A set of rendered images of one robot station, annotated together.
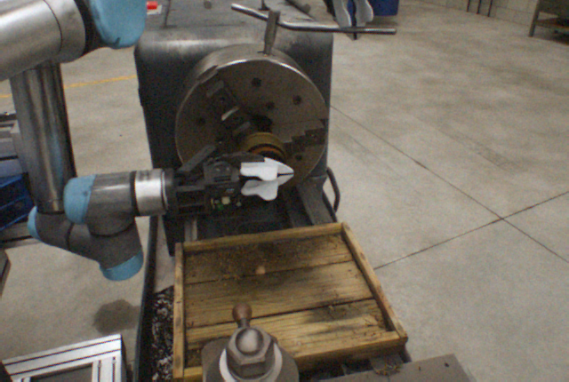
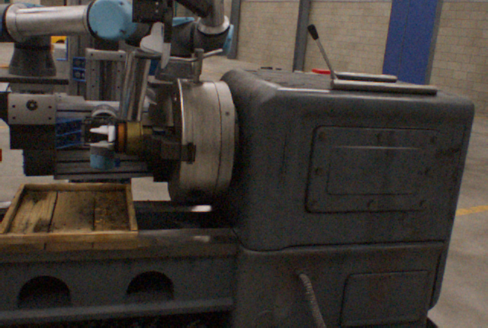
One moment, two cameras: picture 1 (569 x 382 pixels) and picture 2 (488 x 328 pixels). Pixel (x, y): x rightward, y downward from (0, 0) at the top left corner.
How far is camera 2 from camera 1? 1.48 m
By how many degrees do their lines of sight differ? 80
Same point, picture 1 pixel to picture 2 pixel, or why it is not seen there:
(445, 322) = not seen: outside the picture
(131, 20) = (107, 26)
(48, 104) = (126, 69)
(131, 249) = (94, 149)
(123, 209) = not seen: hidden behind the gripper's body
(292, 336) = (31, 213)
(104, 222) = not seen: hidden behind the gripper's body
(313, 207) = (184, 239)
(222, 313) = (64, 198)
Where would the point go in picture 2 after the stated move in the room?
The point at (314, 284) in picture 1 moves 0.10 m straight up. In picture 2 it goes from (73, 223) to (74, 183)
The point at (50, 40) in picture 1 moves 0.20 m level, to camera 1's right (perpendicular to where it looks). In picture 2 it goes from (78, 24) to (57, 24)
